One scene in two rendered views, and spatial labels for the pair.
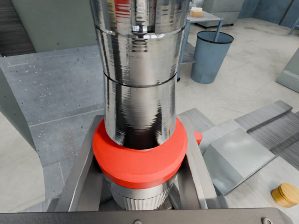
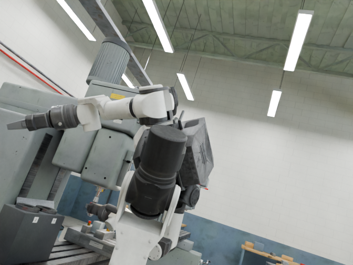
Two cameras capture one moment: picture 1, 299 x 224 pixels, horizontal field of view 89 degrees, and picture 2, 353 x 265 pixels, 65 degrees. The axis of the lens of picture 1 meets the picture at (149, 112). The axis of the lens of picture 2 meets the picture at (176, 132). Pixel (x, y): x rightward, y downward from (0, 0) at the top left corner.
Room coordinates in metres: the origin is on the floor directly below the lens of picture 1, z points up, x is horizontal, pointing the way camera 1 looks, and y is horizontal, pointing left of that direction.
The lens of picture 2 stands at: (-1.35, 0.91, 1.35)
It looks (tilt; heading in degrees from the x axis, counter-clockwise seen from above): 14 degrees up; 316
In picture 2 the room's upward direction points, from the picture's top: 18 degrees clockwise
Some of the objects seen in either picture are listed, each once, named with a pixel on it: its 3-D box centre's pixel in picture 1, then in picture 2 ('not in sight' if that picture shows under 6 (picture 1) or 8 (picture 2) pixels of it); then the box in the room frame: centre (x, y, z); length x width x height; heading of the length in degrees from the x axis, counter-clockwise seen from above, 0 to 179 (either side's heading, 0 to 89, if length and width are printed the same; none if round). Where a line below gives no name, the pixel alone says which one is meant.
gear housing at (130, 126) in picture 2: not in sight; (117, 124); (0.08, 0.02, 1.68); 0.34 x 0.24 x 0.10; 28
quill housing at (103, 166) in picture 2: not in sight; (110, 159); (0.05, 0.01, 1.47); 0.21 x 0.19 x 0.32; 118
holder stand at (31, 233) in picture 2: not in sight; (28, 231); (-0.16, 0.39, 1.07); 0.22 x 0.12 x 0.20; 113
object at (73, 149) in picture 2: not in sight; (83, 151); (0.22, 0.09, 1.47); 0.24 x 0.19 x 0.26; 118
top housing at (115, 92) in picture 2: not in sight; (128, 106); (0.06, 0.01, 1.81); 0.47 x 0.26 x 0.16; 28
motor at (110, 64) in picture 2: not in sight; (109, 65); (0.26, 0.12, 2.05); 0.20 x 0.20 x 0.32
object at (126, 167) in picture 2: not in sight; (126, 169); (-0.05, -0.05, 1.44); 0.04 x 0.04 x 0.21; 28
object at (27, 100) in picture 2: not in sight; (55, 112); (0.48, 0.24, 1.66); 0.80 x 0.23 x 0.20; 28
